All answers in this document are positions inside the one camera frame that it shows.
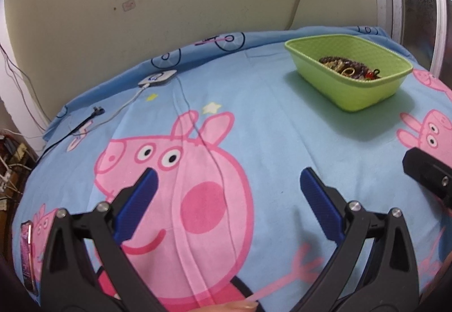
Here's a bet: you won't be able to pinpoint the person's left hand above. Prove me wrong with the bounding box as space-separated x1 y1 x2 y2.
192 300 259 312

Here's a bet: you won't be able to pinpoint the blue Peppa Pig bedsheet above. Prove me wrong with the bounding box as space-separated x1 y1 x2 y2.
12 27 451 311

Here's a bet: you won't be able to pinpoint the white charger puck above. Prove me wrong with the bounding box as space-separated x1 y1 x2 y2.
138 69 177 88

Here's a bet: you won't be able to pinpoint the cluttered side shelf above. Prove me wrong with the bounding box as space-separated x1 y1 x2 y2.
0 127 38 213

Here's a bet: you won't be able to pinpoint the pink phone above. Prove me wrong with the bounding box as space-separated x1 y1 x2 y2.
20 221 38 295

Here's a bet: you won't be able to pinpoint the green plastic basket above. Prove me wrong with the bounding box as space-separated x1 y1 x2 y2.
284 34 413 112

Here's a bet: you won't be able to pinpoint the thin grey wire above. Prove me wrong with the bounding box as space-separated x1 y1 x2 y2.
174 75 238 263

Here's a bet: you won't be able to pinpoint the black cable with plug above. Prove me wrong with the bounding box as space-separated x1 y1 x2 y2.
34 105 106 164

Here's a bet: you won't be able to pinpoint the white charger cable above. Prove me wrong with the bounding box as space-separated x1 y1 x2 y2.
72 85 147 138

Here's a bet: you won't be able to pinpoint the wall wires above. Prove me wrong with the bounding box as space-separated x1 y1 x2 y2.
0 42 51 132

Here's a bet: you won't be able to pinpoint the window frame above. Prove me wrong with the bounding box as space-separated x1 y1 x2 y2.
377 0 451 80

